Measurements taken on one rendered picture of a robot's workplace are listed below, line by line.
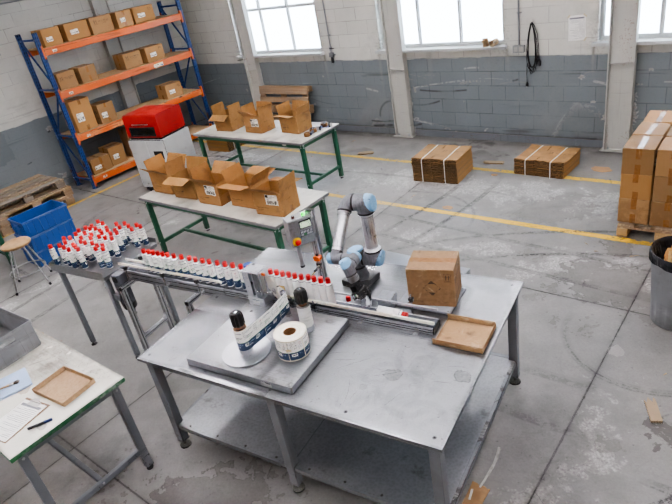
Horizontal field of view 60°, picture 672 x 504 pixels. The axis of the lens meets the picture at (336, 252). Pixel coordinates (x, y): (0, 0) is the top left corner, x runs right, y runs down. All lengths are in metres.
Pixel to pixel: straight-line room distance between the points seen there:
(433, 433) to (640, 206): 3.75
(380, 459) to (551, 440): 1.11
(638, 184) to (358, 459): 3.72
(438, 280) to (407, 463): 1.11
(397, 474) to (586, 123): 5.94
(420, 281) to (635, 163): 2.90
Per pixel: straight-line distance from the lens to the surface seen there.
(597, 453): 4.05
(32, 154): 10.98
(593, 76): 8.24
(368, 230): 3.82
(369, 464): 3.70
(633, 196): 6.09
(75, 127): 10.51
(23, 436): 3.93
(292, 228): 3.70
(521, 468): 3.92
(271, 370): 3.44
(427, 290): 3.69
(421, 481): 3.58
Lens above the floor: 2.99
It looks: 28 degrees down
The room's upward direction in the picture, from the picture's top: 11 degrees counter-clockwise
